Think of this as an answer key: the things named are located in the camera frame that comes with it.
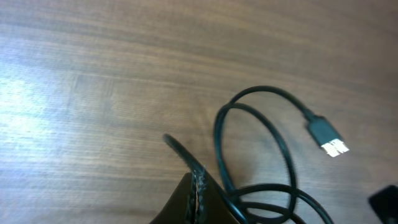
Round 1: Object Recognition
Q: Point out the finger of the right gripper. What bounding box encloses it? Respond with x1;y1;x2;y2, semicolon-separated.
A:
368;185;398;224

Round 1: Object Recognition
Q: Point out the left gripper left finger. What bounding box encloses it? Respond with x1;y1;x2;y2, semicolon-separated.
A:
150;173;197;224

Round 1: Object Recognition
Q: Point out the black usb cable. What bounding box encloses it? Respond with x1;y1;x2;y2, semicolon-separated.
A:
162;85;351;224

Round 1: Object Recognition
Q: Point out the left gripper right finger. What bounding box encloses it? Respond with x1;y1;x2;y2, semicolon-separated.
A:
192;171;238;224

